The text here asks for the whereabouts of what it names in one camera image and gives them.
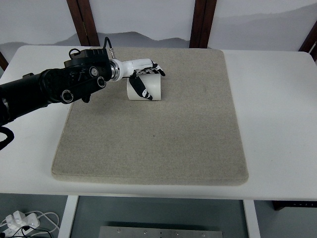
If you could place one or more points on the grey felt mat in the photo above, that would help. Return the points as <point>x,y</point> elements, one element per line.
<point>189,137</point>

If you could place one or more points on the dark wooden frame post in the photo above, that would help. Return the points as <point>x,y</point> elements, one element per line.
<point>3,62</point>
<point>310,43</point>
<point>84,23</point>
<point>203,15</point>

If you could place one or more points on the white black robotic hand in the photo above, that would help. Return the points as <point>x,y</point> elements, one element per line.
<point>142,66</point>

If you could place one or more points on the white table leg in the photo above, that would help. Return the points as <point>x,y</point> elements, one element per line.
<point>68,216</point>
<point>251,219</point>

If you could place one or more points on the white ribbed cup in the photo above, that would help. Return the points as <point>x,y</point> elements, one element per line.
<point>152,83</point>

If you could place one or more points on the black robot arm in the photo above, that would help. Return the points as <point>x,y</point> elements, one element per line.
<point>85,73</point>

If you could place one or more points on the white power strip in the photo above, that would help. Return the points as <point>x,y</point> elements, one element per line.
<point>19,222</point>

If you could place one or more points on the dark wooden furniture corner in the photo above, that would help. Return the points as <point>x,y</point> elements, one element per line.
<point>278,205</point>

